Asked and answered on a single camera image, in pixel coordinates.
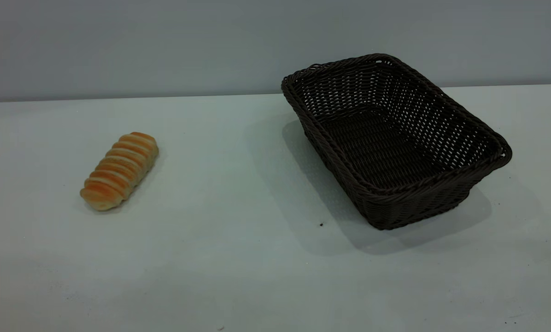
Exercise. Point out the striped golden bread loaf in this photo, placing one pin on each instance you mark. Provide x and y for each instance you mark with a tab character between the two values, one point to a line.
119	173

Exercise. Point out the black woven wicker basket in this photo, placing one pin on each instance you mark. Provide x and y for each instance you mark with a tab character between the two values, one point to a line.
395	152

